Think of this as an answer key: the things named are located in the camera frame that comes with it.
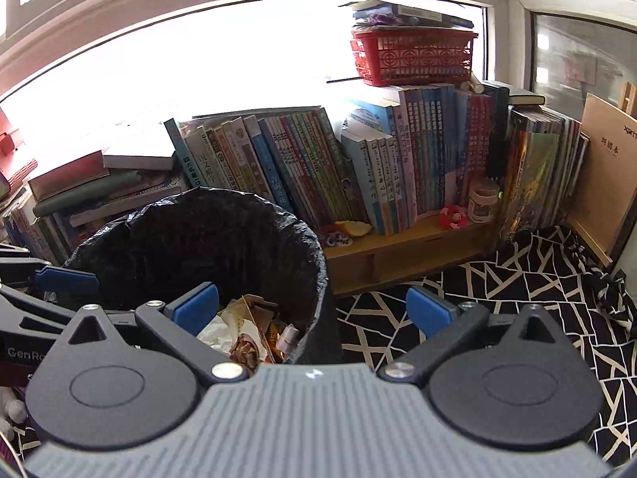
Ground small pink white packet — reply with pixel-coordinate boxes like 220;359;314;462
276;324;299;359

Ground red metal house box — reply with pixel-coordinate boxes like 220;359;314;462
0;111;38;200

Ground books on red basket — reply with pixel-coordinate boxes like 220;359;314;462
341;0;474;30

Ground thin picture books row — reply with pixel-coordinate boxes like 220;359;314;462
499;106;590;242

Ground red plastic basket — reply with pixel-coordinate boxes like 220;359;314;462
350;26;477;86

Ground row of upright books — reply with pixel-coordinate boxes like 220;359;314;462
164;83;510;235

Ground small white plastic jar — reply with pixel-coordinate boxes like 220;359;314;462
467;178;500;223

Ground red crochet flower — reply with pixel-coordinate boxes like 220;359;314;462
438;205;469;230

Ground wooden desk shelf with drawers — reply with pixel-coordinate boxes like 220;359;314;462
324;216;496;296

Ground brown dried leaf scrap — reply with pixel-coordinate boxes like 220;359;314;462
229;333;261;373

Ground red white charm toy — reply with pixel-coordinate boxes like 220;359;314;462
320;230;353;248

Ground orange peel on shelf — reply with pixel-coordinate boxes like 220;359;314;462
334;220;373;239

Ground torn white orange cardboard box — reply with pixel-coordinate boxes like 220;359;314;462
197;295;279;364

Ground black trash bag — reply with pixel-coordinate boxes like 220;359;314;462
65;188;342;365

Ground black white patterned tablecloth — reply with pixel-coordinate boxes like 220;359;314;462
26;229;636;477

